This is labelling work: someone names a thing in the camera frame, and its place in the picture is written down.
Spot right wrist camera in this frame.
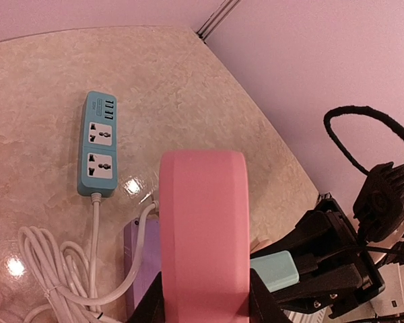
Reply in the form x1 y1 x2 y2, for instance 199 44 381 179
323 106 404 242

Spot teal plug adapter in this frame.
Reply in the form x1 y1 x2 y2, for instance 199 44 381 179
250 250 300 293

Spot white bundled power cords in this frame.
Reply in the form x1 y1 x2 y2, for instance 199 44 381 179
18 192 161 323

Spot pink triangular power strip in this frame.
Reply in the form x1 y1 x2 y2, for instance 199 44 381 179
160 150 250 322

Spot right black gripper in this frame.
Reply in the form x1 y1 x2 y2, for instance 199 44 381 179
250 200 384 318

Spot purple power strip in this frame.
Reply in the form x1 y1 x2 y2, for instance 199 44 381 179
124 218 161 318

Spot white power strip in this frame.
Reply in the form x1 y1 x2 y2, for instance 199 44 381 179
286 262 404 322

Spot teal power strip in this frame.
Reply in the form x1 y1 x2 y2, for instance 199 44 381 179
77 91 118 197

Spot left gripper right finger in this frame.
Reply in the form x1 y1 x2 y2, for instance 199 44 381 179
249 268 290 323

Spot right aluminium corner post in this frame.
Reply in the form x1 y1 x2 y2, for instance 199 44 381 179
196 0 242 42

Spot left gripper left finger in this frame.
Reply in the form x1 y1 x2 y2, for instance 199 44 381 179
129 272 166 323

